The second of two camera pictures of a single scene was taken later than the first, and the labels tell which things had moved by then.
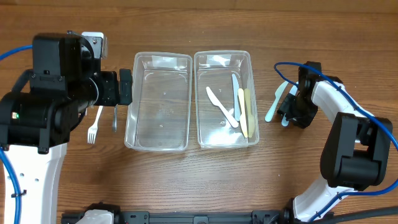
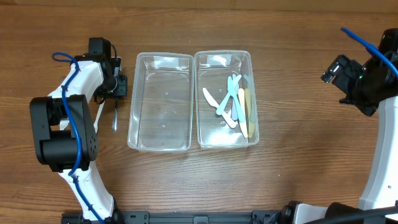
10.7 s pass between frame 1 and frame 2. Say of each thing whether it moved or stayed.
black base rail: stayed
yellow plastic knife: stayed
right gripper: moved
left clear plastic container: stayed
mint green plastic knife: moved
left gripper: moved
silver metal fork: stayed
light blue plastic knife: moved
